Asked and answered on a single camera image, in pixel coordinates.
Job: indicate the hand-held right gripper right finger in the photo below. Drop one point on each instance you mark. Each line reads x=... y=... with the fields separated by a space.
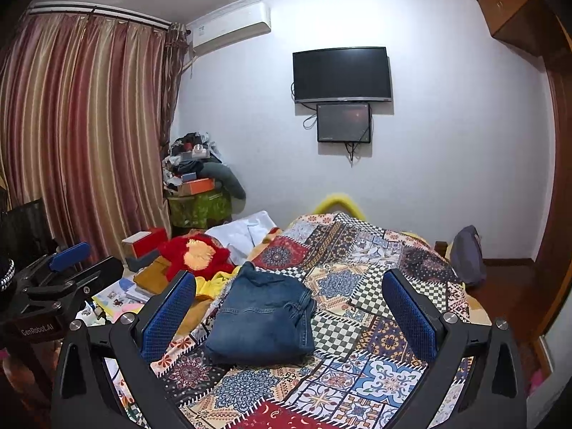
x=409 y=317

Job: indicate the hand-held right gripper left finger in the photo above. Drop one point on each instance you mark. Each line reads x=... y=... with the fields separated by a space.
x=167 y=317

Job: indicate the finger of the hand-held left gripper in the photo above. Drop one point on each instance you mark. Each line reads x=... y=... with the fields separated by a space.
x=105 y=272
x=69 y=252

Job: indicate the blue denim jeans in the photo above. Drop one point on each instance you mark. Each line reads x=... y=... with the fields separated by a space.
x=261 y=317

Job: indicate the stack of papers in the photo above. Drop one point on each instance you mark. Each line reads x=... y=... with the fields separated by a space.
x=116 y=295

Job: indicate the mustard brown cloth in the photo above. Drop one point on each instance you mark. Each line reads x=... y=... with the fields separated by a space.
x=154 y=277

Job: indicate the yellow cloth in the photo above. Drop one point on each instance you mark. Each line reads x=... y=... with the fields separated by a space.
x=210 y=286

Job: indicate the black chair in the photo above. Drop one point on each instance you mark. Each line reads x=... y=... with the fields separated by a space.
x=22 y=228

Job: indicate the patchwork printed blanket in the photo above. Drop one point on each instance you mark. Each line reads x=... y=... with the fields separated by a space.
x=357 y=286

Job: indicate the red and white box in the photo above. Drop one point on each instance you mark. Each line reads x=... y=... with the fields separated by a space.
x=154 y=237

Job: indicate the red yellow plush garment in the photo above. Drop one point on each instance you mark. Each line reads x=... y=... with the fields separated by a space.
x=178 y=254

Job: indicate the grey bag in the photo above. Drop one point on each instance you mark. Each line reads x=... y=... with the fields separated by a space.
x=467 y=254

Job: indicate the white cloth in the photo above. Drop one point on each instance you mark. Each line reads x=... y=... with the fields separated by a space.
x=241 y=234

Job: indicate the red striped curtain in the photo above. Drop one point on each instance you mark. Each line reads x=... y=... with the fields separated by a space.
x=89 y=143

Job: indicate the green cloth covered cabinet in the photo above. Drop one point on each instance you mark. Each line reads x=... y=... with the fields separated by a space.
x=201 y=210

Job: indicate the orange box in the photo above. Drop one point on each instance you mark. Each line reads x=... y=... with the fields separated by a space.
x=199 y=186

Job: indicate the pink cloth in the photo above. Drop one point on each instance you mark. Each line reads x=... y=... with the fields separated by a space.
x=538 y=377

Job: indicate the pile of clutter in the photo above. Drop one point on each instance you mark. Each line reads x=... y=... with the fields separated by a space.
x=185 y=152

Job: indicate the wooden door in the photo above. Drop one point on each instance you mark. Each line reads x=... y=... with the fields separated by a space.
x=561 y=187

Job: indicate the white air conditioner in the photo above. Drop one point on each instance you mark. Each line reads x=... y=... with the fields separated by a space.
x=228 y=29

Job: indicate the yellow bed frame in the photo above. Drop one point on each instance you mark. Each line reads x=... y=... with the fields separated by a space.
x=337 y=197

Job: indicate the small black wall monitor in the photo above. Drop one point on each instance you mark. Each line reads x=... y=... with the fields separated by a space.
x=344 y=120

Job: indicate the curtain rail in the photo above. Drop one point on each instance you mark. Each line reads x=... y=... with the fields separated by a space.
x=102 y=12

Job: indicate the black wall television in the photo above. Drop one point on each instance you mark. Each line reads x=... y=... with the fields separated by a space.
x=342 y=73

